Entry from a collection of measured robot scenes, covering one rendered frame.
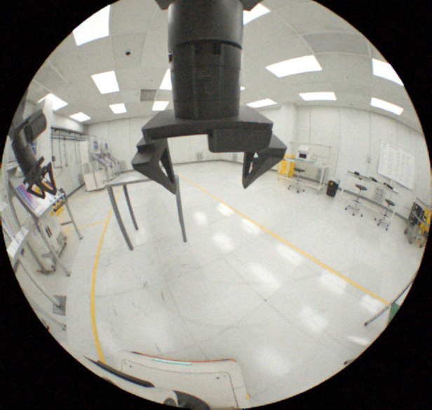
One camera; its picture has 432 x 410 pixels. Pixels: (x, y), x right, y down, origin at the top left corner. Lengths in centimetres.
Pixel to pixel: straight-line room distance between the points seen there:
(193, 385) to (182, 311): 61
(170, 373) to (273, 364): 61
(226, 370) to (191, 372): 15
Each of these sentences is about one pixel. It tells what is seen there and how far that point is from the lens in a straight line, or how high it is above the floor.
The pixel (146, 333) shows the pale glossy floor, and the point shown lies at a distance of 115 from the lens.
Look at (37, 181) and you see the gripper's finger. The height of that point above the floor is 104.
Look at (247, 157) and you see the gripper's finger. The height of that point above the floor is 103.
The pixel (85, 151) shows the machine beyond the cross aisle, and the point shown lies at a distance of 505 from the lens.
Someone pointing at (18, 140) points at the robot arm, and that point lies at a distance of 42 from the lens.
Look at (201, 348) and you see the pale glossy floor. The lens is 105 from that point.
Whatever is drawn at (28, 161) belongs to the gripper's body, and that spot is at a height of 109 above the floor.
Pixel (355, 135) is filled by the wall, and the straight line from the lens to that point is 541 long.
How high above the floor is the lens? 104
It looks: 22 degrees down
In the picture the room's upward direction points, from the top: straight up
